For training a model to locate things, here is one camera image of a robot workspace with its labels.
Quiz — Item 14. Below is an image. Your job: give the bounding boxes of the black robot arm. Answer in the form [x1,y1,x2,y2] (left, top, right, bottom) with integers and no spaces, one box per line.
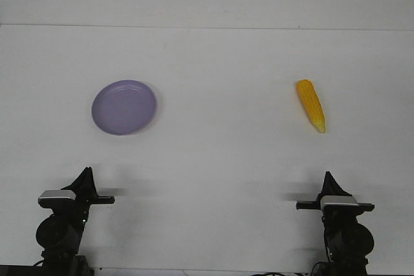
[1,167,115,275]
[296,171,375,275]

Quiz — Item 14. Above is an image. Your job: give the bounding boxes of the purple round plate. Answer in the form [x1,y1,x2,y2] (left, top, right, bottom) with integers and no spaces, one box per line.
[91,80,157,136]

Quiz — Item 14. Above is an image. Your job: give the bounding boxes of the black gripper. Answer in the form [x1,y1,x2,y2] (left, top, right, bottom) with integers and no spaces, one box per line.
[52,167,115,224]
[296,171,375,224]

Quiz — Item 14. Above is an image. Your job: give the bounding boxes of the yellow corn cob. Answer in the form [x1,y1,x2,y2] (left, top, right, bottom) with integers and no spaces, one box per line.
[296,80,326,133]

